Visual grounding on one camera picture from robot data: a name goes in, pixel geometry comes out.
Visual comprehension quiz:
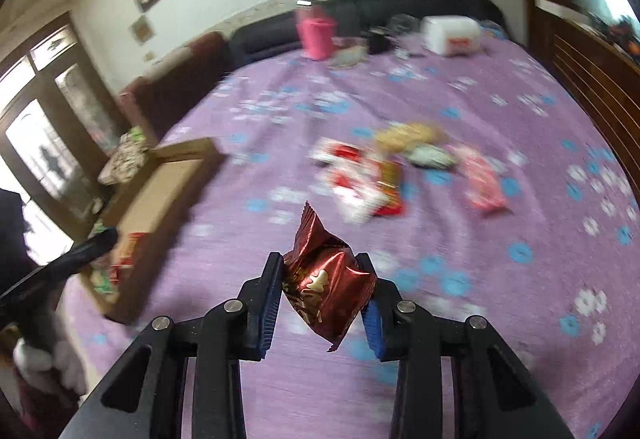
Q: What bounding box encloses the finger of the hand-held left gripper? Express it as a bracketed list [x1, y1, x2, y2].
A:
[52, 226, 119, 277]

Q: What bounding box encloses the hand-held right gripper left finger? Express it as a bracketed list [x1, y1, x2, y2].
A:
[59, 251, 286, 439]

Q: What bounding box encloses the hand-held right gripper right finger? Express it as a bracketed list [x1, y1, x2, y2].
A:
[356, 253, 576, 439]

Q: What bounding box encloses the dark red foil snack packet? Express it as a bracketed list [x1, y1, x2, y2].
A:
[282, 201, 378, 352]

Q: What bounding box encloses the shallow cardboard box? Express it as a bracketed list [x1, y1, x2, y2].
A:
[90, 137, 226, 325]

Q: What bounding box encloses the large red white snack packet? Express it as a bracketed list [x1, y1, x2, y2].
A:
[325, 159, 388, 225]

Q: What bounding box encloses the yellow and red snack packet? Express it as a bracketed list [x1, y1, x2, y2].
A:
[372, 161, 406, 217]

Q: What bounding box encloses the white and red snack packet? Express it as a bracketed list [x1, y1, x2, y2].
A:
[310, 138, 361, 167]

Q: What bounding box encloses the pink snack packet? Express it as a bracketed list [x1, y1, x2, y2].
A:
[452, 146, 508, 214]

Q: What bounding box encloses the green and white snack packet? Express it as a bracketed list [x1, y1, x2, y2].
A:
[405, 143, 458, 170]

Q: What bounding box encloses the brown cookie packet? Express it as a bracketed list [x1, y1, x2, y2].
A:
[375, 121, 446, 152]

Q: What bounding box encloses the person's grey fluffy clothing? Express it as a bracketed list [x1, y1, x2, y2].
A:
[0, 299, 88, 400]

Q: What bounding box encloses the patterned cloth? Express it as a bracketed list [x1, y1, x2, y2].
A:
[97, 129, 151, 184]

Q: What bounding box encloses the wooden glass door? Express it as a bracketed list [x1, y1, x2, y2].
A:
[0, 11, 121, 245]

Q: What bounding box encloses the brown sofa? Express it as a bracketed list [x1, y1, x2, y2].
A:
[117, 31, 231, 144]

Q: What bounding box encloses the colourful flat packet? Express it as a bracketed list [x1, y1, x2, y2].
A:
[327, 44, 368, 70]

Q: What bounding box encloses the pink bottle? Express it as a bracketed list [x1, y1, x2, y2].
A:
[295, 0, 337, 60]

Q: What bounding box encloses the small black object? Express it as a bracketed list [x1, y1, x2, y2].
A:
[361, 31, 391, 54]

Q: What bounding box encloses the white plastic jar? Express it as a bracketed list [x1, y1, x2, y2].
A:
[420, 15, 482, 56]

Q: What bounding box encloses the clear glass container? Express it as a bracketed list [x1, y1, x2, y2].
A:
[387, 14, 423, 37]

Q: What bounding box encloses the black leather sofa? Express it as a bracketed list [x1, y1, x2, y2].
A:
[229, 0, 506, 67]

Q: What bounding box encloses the wooden headboard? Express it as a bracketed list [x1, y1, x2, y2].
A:
[530, 0, 640, 214]

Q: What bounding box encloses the small wall picture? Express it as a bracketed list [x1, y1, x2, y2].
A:
[129, 15, 153, 42]

